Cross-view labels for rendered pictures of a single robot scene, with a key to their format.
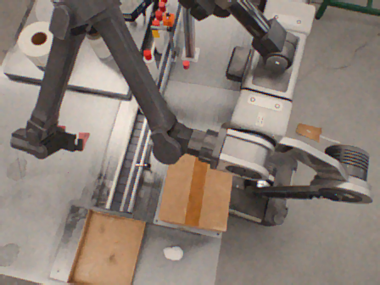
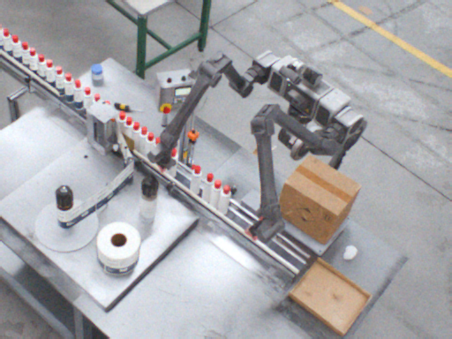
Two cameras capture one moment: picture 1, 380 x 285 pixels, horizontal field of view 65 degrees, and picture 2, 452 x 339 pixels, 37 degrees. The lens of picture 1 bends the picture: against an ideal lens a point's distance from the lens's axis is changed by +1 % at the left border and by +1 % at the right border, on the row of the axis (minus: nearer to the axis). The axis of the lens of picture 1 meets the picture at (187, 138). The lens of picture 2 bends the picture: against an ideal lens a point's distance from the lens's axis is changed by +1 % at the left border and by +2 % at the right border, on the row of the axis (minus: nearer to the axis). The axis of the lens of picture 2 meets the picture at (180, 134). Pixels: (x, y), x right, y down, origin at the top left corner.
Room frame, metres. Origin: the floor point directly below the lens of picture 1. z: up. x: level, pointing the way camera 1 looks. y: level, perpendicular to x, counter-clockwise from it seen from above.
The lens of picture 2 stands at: (0.27, 2.18, 3.73)
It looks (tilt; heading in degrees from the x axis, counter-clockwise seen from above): 49 degrees down; 287
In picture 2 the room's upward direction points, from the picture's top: 7 degrees clockwise
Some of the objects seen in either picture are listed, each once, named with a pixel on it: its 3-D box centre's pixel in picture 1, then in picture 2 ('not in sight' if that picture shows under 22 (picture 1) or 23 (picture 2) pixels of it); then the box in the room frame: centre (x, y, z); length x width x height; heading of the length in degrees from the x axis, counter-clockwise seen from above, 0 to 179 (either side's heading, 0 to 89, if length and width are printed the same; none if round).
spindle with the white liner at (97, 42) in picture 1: (96, 36); (148, 198); (0.95, 0.37, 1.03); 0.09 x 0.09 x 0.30
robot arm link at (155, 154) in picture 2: not in sight; (161, 148); (0.93, 0.29, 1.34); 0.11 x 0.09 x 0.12; 65
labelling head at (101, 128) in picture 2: not in sight; (103, 126); (1.37, 0.03, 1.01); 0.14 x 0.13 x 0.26; 161
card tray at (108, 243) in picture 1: (108, 251); (329, 295); (-0.01, 0.40, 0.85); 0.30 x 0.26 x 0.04; 161
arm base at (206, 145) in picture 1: (205, 145); (334, 133); (0.22, -0.04, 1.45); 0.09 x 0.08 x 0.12; 155
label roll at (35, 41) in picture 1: (47, 47); (118, 248); (0.98, 0.64, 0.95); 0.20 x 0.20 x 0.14
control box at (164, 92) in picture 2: not in sight; (174, 91); (1.01, -0.04, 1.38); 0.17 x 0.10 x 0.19; 36
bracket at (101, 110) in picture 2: not in sight; (102, 110); (1.37, 0.03, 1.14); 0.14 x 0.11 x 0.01; 161
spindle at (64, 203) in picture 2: not in sight; (64, 207); (1.29, 0.59, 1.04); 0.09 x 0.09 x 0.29
